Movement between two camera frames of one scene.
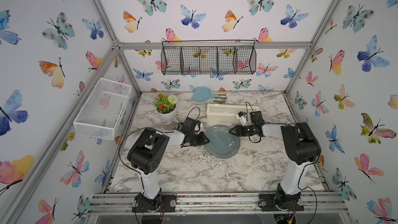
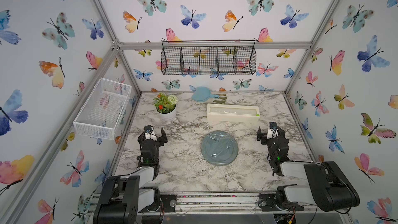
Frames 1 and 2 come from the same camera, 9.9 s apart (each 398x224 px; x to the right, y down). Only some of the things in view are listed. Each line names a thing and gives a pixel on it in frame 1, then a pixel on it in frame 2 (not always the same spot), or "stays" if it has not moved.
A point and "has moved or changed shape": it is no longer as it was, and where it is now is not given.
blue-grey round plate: x=223 y=143 has moved or changed shape
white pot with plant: x=166 y=106 stays
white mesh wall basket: x=103 y=113 stays
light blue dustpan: x=202 y=94 stays
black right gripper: x=238 y=128 -> x=259 y=134
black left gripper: x=203 y=141 -> x=142 y=141
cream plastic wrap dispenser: x=227 y=112 stays
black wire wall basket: x=211 y=57 stays
